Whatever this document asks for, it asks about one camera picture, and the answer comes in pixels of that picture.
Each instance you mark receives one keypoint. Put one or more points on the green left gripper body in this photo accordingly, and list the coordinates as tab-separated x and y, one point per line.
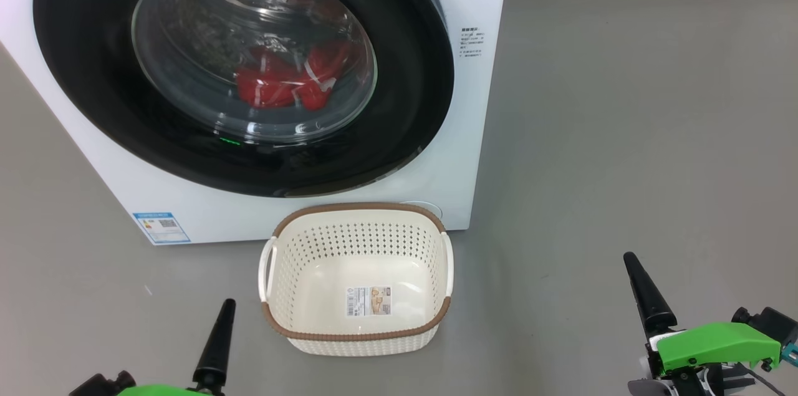
162	391

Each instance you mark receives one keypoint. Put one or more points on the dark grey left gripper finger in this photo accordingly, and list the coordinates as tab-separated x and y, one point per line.
215	346

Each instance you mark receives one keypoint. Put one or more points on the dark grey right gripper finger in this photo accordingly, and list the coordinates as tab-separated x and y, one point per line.
651	305

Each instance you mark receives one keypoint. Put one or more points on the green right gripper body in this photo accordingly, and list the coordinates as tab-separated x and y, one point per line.
717	346

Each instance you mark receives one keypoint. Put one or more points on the red garment with white stripes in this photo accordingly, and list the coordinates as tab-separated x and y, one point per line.
268	87

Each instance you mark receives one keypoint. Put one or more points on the black round glass washer door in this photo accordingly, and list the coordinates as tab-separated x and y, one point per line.
93	72

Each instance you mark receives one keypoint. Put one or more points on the cream basket with brown rim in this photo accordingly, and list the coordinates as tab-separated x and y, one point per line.
293	287

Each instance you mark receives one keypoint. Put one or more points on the white front-load washing machine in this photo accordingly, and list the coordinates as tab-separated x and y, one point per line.
474	134

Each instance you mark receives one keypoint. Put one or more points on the steel perforated washer drum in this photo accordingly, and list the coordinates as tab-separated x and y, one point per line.
206	28

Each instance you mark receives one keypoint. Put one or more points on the blue energy label sticker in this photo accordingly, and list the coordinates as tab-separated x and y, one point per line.
161	227

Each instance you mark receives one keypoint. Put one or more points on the white round filter cover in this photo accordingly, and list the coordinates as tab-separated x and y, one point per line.
430	209

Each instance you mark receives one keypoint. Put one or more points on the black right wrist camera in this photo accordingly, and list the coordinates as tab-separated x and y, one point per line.
773	324

